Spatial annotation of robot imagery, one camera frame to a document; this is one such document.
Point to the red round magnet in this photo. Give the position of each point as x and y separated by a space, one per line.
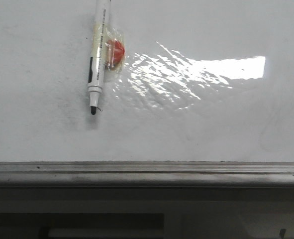
115 53

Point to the aluminium whiteboard frame rail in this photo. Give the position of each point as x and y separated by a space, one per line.
146 174

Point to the clear adhesive tape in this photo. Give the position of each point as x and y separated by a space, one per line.
109 33

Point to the white whiteboard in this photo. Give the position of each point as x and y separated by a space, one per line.
203 80

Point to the white whiteboard marker pen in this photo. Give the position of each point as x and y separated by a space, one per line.
98 53

